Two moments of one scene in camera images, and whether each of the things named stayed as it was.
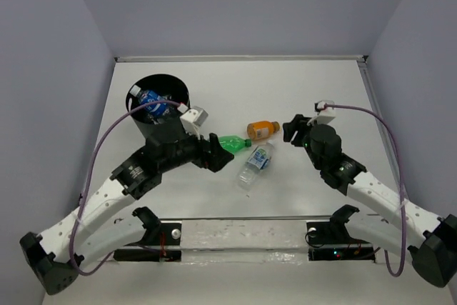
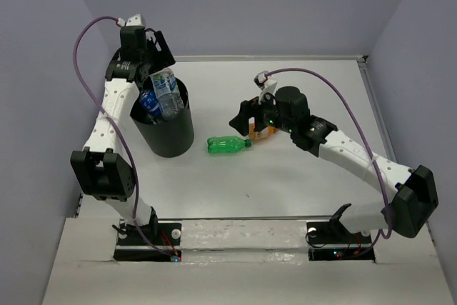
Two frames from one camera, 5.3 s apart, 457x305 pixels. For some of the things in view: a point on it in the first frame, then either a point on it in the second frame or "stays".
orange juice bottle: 262,128 stays
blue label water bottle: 146,96 stays
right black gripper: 298,124 -> 249,109
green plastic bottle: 235,143 stays
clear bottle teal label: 258,159 -> 166,88
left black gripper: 213,156 -> 163,58
